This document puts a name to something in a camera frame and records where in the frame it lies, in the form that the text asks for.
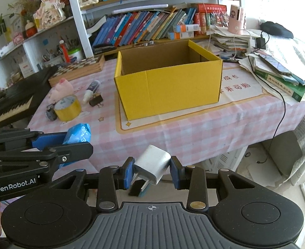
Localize small black blue block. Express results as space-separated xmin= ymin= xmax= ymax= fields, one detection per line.
xmin=129 ymin=181 xmax=148 ymax=198

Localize thick green book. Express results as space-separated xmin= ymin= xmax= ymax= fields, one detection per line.
xmin=253 ymin=67 xmax=305 ymax=102

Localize white charger plug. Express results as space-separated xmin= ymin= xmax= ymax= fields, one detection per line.
xmin=130 ymin=144 xmax=171 ymax=190

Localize pink cylinder device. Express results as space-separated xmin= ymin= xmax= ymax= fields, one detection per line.
xmin=228 ymin=4 xmax=249 ymax=35

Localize wooden chessboard box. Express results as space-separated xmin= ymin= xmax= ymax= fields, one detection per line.
xmin=48 ymin=54 xmax=106 ymax=87

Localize pen holder with pens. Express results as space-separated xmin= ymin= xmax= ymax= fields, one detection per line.
xmin=42 ymin=44 xmax=65 ymax=66

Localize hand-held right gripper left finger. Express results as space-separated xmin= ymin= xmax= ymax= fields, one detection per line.
xmin=51 ymin=157 xmax=135 ymax=212

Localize red tassel ornament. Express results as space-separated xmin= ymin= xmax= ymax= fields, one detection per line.
xmin=59 ymin=39 xmax=70 ymax=64

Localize red book set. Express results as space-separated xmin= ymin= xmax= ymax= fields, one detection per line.
xmin=195 ymin=4 xmax=228 ymax=28

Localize loose white papers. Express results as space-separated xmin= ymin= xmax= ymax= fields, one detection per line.
xmin=238 ymin=52 xmax=305 ymax=95

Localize red white figurine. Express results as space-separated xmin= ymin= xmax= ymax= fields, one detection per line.
xmin=25 ymin=21 xmax=37 ymax=38

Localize dried flower bunch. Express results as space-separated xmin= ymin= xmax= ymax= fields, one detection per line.
xmin=12 ymin=0 xmax=41 ymax=18

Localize small dark grey roll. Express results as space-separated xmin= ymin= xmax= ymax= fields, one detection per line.
xmin=46 ymin=104 xmax=57 ymax=121

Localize orange white small box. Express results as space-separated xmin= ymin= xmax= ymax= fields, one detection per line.
xmin=177 ymin=24 xmax=201 ymax=32
xmin=168 ymin=32 xmax=194 ymax=40

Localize white bookshelf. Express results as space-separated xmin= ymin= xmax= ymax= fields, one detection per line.
xmin=0 ymin=0 xmax=243 ymax=94

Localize yellow tape roll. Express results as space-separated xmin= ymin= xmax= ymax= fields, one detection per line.
xmin=53 ymin=95 xmax=82 ymax=122

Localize blue plastic packet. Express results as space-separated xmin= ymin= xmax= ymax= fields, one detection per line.
xmin=59 ymin=123 xmax=92 ymax=169

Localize white green canister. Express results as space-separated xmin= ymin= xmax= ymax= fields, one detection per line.
xmin=68 ymin=47 xmax=84 ymax=63

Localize black electronic keyboard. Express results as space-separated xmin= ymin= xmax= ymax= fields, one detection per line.
xmin=0 ymin=66 xmax=58 ymax=129

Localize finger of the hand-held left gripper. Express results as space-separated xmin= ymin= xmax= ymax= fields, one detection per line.
xmin=0 ymin=142 xmax=94 ymax=168
xmin=0 ymin=128 xmax=67 ymax=153

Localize black binder clip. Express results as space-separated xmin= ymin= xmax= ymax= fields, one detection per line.
xmin=89 ymin=95 xmax=103 ymax=107

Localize long row of colourful books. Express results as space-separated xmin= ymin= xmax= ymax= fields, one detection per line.
xmin=91 ymin=4 xmax=198 ymax=48

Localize black cap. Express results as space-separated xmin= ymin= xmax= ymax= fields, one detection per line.
xmin=260 ymin=21 xmax=294 ymax=39

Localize white box red label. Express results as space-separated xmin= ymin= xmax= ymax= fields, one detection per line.
xmin=20 ymin=60 xmax=36 ymax=78

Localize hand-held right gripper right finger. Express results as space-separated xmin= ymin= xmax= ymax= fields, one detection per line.
xmin=170 ymin=156 xmax=259 ymax=212

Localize black cable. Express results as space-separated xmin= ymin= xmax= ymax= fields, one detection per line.
xmin=247 ymin=31 xmax=288 ymax=146

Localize white navy spray bottle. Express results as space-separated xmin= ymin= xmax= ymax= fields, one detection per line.
xmin=82 ymin=80 xmax=101 ymax=102

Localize smartphone with dark case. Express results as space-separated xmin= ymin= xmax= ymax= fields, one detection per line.
xmin=259 ymin=54 xmax=293 ymax=76

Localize yellow cardboard box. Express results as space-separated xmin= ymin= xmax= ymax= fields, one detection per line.
xmin=114 ymin=39 xmax=223 ymax=121

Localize pink pig plush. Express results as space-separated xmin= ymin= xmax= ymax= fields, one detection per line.
xmin=49 ymin=79 xmax=74 ymax=101

